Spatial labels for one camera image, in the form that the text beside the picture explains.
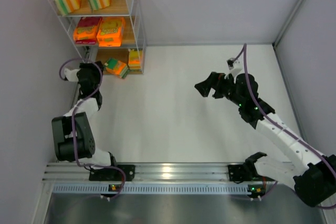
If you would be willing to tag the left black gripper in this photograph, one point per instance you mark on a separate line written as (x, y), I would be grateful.
(92, 69)

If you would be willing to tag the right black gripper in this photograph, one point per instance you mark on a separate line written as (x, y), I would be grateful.
(218, 85)

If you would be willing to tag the slim orange sponge box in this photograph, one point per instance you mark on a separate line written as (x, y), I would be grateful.
(117, 68)

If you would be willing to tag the pink sponge orange box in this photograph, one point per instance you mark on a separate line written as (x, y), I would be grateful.
(86, 30)

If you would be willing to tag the yellow smiley sponge orange box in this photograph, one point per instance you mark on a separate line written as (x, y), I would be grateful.
(110, 32)

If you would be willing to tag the orange box with barcode label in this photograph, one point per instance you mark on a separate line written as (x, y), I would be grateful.
(135, 59)

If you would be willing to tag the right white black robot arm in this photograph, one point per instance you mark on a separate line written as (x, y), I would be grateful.
(310, 174)

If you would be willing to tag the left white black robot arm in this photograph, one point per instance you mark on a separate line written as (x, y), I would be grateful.
(72, 134)

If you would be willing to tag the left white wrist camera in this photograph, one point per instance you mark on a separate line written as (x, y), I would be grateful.
(71, 75)

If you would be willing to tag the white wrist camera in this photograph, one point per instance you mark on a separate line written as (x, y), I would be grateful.
(71, 75)
(235, 67)

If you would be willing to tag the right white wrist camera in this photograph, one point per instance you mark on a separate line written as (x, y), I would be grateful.
(235, 67)

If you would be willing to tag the white wire wooden shelf unit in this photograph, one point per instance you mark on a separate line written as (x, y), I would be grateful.
(133, 35)

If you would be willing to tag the aluminium mounting rail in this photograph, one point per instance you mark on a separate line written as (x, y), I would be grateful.
(146, 172)

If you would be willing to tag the grey slotted cable duct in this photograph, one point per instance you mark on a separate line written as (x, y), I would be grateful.
(159, 189)

